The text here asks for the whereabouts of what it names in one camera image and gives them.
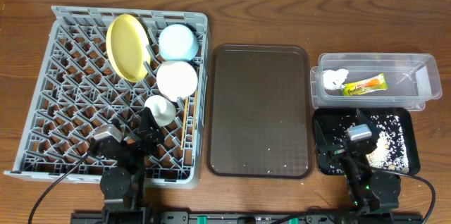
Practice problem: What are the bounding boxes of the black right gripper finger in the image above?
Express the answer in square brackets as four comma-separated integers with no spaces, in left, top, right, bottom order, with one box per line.
[356,108,381,139]
[314,120,340,163]

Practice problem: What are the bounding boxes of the white plastic cup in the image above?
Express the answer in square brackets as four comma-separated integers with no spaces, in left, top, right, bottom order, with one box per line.
[144,95,176,127]

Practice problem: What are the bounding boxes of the yellow orange snack wrapper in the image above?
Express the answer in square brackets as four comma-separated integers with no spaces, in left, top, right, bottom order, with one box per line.
[342,73,388,96]

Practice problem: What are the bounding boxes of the pink bowl with food scraps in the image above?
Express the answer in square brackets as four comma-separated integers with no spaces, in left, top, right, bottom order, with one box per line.
[156,61,198,102]

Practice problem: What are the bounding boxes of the white tissue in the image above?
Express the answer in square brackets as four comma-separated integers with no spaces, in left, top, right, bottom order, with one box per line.
[323,69,349,90]

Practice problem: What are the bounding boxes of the yellow plastic plate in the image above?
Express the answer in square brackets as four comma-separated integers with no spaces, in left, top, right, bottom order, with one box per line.
[106,14,151,82]

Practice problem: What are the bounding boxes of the light blue plastic bowl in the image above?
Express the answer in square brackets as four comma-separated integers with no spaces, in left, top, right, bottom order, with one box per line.
[159,24,199,61]

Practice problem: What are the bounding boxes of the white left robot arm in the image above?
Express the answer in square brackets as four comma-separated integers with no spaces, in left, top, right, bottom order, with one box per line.
[89,108,164,223]

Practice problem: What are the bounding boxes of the scattered rice food scraps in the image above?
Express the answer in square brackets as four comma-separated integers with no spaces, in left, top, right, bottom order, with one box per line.
[324,112,421,175]

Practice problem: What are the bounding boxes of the black plastic tray bin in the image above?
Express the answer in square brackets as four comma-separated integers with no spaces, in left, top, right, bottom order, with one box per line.
[312,106,421,176]

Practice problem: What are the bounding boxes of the clear plastic bin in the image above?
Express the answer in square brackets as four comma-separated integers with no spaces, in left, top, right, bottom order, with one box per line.
[310,53,443,111]

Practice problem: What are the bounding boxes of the grey plastic dish rack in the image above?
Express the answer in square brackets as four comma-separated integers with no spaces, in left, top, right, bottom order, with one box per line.
[7,6,211,189]

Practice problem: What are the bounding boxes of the brown serving tray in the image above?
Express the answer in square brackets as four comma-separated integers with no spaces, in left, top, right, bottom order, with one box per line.
[206,44,314,180]

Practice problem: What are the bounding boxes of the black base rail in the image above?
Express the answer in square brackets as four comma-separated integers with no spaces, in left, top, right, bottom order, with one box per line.
[70,211,423,224]

